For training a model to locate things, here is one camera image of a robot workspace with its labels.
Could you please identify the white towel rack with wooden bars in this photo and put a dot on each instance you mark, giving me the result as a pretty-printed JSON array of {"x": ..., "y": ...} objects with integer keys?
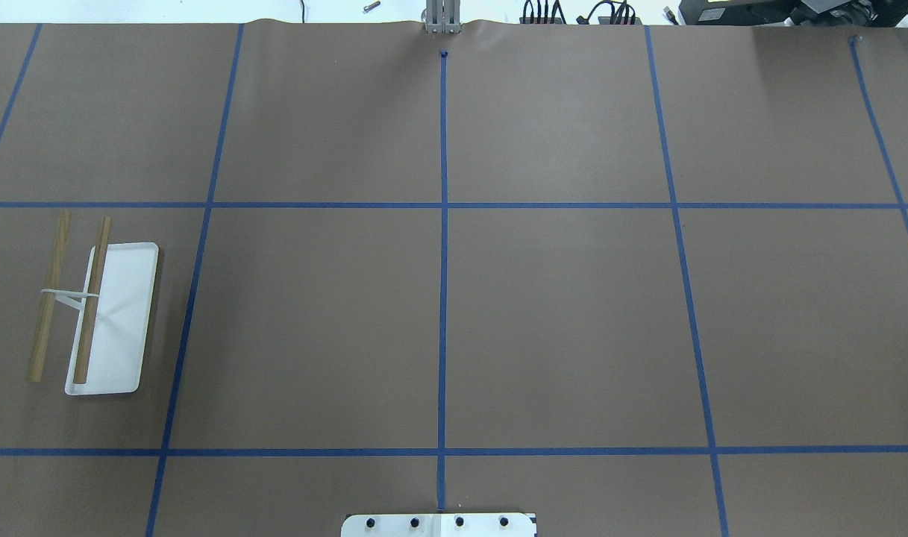
[{"x": 113, "y": 313}]

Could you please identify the black electronics box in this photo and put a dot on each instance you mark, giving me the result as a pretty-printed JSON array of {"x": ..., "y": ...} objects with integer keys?
[{"x": 876, "y": 14}]

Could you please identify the aluminium camera mount post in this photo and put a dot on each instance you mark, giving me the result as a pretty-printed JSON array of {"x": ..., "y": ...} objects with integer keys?
[{"x": 442, "y": 17}]

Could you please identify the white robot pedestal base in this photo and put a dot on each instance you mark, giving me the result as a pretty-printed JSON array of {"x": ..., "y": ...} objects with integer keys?
[{"x": 441, "y": 524}]

